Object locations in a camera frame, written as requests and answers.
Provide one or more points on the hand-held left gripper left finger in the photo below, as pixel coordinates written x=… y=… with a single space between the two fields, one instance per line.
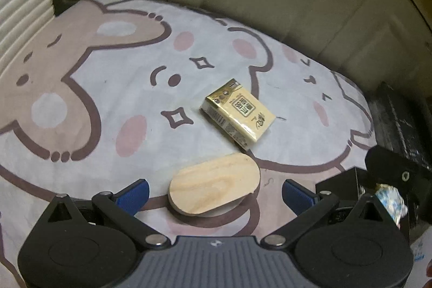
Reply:
x=135 y=195

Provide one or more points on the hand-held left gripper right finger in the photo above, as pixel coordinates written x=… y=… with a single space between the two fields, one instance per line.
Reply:
x=297 y=195

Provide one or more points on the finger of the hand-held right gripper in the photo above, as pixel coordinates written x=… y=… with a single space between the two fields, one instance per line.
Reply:
x=388 y=166

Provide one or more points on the blue floral pouch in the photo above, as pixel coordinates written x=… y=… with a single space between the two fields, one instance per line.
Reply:
x=391 y=203

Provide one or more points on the black box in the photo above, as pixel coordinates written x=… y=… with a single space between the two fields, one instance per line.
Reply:
x=341 y=186

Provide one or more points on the oval wooden board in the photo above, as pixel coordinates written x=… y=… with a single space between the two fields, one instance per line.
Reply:
x=212 y=183

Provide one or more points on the black bubble-wrapped package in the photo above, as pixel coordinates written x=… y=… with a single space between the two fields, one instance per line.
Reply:
x=401 y=119

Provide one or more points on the yellow tissue packet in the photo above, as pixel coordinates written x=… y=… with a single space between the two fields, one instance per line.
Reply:
x=236 y=116

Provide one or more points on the bear printed blanket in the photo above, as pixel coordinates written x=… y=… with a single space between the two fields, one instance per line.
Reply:
x=101 y=72

